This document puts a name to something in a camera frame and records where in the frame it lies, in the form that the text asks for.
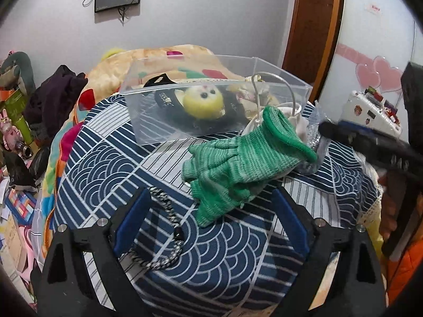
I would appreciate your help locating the clear plastic bag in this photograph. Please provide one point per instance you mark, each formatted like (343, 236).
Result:
(315, 152)

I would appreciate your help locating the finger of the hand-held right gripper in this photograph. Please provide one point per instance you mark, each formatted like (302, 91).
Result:
(362, 130)
(350, 140)

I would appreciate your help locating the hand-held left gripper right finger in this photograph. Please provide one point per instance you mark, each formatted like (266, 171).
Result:
(292, 222)

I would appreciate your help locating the dark purple clothes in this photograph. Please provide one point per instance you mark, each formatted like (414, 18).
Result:
(54, 99)

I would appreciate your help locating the colourful printed blanket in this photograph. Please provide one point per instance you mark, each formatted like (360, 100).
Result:
(105, 72)

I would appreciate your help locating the black plastic bag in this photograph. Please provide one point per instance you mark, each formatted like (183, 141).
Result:
(19, 171)

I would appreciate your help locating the transparent plastic box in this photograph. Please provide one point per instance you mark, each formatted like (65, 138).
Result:
(211, 82)

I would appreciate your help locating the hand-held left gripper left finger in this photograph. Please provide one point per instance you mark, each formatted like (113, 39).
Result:
(130, 222)

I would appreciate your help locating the green knit glove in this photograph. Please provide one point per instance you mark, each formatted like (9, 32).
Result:
(238, 161)

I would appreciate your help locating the colourful box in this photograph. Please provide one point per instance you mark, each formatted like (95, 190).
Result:
(20, 204)

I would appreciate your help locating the white toy with stickers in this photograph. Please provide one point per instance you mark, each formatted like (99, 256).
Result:
(366, 114)

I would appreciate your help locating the grey plush toy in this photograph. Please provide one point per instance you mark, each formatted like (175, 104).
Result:
(19, 69)

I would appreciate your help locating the floral cloth pouch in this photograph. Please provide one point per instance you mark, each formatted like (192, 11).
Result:
(254, 93)

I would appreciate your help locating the yellow green plush toy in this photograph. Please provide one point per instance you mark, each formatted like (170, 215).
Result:
(111, 53)

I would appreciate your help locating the cream lace cloth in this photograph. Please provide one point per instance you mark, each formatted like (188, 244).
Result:
(372, 214)

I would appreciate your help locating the green box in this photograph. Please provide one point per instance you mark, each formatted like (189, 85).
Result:
(18, 112)

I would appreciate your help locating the red white wall label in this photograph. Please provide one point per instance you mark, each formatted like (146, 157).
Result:
(375, 8)

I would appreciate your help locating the person's right forearm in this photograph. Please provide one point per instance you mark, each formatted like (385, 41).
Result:
(408, 270)

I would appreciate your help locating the pink bunny toy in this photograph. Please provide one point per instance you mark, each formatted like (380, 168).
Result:
(9, 132)

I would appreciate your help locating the pink heart sticker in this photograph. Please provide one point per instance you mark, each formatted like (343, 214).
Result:
(366, 75)
(389, 72)

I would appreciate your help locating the wooden door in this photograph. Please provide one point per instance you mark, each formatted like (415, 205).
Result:
(314, 29)

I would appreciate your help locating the person's right hand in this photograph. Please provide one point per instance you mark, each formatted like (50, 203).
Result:
(388, 219)

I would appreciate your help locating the blue white patterned cloth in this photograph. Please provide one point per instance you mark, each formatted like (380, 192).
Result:
(218, 257)

